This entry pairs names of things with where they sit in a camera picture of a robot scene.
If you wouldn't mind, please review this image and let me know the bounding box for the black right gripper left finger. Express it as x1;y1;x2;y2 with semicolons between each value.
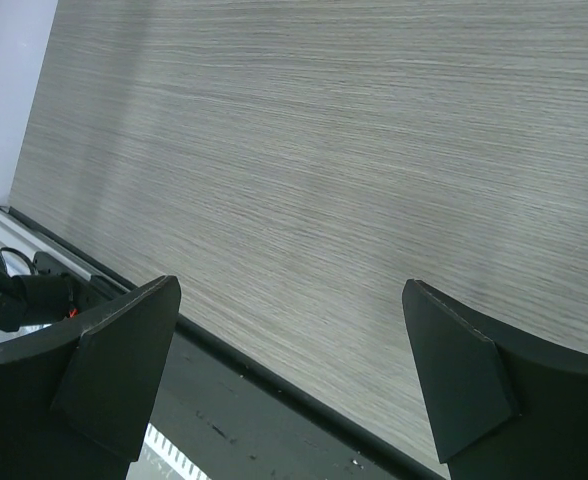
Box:
0;276;181;479

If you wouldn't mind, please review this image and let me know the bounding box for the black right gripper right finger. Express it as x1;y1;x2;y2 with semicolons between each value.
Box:
402;279;588;479

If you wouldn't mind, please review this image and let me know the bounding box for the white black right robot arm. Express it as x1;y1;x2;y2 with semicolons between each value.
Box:
0;257;588;479

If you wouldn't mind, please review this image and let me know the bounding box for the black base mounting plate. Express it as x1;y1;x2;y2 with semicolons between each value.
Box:
11;207;448;480

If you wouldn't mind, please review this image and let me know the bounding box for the white slotted cable duct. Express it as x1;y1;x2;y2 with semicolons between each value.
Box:
144;423;210;480

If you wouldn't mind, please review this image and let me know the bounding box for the aluminium frame rail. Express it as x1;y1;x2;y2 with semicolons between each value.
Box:
0;207;135;293

